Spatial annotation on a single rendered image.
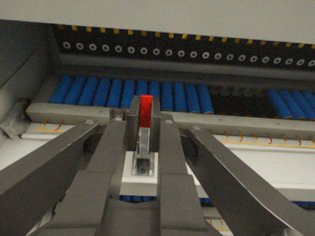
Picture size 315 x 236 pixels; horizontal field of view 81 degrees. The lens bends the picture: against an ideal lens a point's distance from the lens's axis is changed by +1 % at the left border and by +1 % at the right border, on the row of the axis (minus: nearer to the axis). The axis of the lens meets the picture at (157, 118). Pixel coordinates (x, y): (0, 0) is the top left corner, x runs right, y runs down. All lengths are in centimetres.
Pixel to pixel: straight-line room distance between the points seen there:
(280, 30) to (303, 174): 19
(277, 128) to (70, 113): 28
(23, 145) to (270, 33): 30
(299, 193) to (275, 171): 4
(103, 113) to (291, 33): 22
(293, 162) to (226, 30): 20
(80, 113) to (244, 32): 21
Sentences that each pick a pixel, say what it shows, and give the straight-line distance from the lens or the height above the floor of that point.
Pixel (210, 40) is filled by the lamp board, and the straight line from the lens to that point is 32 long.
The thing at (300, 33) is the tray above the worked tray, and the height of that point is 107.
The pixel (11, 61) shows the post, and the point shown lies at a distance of 32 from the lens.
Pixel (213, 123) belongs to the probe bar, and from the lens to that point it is 26.
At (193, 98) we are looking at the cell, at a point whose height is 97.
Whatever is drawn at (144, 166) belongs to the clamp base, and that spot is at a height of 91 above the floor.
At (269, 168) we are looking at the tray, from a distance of 29.
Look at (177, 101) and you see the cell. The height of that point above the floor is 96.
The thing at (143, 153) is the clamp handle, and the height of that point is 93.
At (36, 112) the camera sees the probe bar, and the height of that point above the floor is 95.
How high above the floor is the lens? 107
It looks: 28 degrees down
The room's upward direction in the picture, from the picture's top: 5 degrees clockwise
